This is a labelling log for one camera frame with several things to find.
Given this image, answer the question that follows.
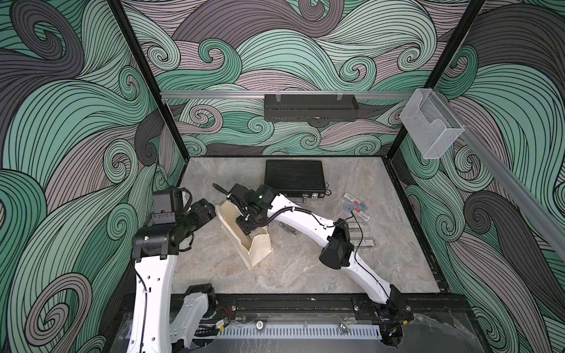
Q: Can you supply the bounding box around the red label refill case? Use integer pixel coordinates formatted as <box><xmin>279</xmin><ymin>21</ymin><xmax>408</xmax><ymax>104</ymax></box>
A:
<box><xmin>343</xmin><ymin>193</ymin><xmax>371</xmax><ymax>222</ymax></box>

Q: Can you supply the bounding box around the aluminium rail right wall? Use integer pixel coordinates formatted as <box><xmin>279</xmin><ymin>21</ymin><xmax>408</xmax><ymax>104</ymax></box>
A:
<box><xmin>431</xmin><ymin>90</ymin><xmax>564</xmax><ymax>257</ymax></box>

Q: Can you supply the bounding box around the black metal briefcase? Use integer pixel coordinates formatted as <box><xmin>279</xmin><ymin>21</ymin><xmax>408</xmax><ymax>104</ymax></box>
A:
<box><xmin>263</xmin><ymin>160</ymin><xmax>327</xmax><ymax>199</ymax></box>

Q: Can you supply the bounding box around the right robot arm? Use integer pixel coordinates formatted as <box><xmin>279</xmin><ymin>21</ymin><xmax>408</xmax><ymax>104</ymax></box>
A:
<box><xmin>213</xmin><ymin>184</ymin><xmax>413</xmax><ymax>322</ymax></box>

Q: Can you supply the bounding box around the clear acrylic wall holder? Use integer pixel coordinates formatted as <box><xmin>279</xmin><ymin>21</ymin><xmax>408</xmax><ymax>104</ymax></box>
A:
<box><xmin>400</xmin><ymin>88</ymin><xmax>465</xmax><ymax>160</ymax></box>

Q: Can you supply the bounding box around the aluminium rail wall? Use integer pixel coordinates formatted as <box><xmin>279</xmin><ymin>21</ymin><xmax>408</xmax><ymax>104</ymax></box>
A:
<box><xmin>431</xmin><ymin>90</ymin><xmax>564</xmax><ymax>257</ymax></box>
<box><xmin>160</xmin><ymin>90</ymin><xmax>413</xmax><ymax>100</ymax></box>

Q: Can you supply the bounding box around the cream canvas tote bag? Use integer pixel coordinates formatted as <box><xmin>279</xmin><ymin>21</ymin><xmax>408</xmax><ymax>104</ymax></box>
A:
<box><xmin>216</xmin><ymin>201</ymin><xmax>273</xmax><ymax>269</ymax></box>

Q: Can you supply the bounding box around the black wall shelf tray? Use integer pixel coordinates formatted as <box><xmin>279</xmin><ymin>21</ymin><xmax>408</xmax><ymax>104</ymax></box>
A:
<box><xmin>263</xmin><ymin>94</ymin><xmax>360</xmax><ymax>123</ymax></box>

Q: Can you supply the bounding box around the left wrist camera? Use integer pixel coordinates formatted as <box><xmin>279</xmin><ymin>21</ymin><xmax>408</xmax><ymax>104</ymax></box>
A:
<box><xmin>152</xmin><ymin>188</ymin><xmax>185</xmax><ymax>225</ymax></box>

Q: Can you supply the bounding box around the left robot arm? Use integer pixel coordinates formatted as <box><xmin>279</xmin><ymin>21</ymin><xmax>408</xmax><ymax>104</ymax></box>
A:
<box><xmin>127</xmin><ymin>199</ymin><xmax>216</xmax><ymax>352</ymax></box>

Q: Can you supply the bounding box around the aluminium rail back wall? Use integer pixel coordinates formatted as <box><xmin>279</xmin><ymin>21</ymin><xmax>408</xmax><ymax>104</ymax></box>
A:
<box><xmin>160</xmin><ymin>90</ymin><xmax>413</xmax><ymax>100</ymax></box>

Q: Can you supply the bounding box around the white slotted cable duct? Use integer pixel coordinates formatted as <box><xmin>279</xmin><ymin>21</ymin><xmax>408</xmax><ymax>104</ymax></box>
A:
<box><xmin>197</xmin><ymin>324</ymin><xmax>382</xmax><ymax>340</ymax></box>

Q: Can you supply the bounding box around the clear compass case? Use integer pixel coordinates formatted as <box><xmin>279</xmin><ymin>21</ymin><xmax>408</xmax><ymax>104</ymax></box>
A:
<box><xmin>347</xmin><ymin>222</ymin><xmax>363</xmax><ymax>232</ymax></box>
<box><xmin>351</xmin><ymin>238</ymin><xmax>375</xmax><ymax>248</ymax></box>

